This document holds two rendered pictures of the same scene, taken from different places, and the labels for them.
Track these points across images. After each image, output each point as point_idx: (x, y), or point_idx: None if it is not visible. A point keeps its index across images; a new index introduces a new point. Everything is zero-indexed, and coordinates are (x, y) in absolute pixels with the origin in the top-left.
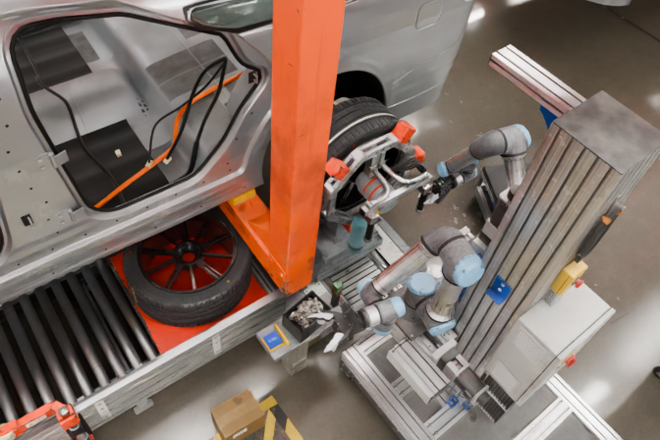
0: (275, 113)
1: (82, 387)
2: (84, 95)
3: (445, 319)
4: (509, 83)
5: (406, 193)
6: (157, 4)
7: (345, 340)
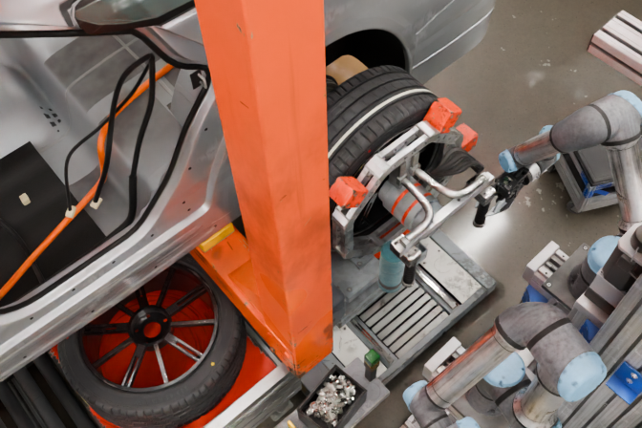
0: (235, 163)
1: None
2: None
3: (545, 427)
4: None
5: None
6: (15, 9)
7: (392, 406)
